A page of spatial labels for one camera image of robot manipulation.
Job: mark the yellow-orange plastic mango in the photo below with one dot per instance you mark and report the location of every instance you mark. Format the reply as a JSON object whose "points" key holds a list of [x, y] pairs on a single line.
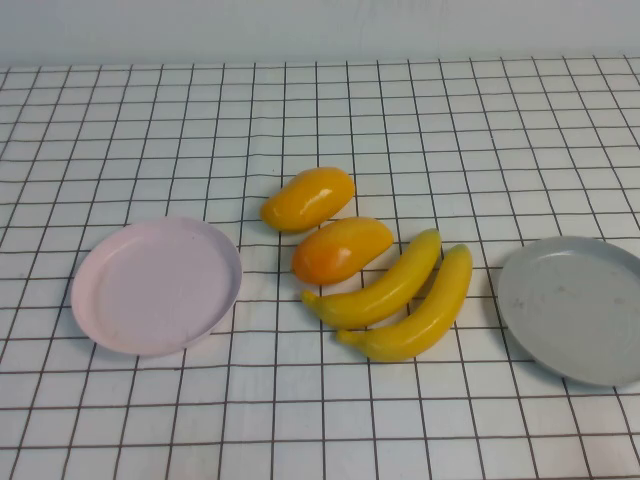
{"points": [[307, 200]]}

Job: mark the deep orange plastic mango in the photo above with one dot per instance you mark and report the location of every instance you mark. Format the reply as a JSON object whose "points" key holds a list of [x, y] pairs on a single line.
{"points": [[342, 252]]}

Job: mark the white black-grid tablecloth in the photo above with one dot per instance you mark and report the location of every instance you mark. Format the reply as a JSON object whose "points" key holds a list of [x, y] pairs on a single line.
{"points": [[320, 425]]}

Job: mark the pink round plate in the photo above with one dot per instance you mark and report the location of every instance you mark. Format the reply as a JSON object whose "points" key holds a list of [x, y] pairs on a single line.
{"points": [[155, 290]]}

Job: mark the yellow plastic banana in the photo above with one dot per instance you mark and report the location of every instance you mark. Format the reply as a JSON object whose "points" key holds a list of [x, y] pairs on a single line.
{"points": [[425, 325], [380, 295]]}

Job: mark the grey round plate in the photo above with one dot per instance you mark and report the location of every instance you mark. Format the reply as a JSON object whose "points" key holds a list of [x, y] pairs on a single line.
{"points": [[575, 310]]}

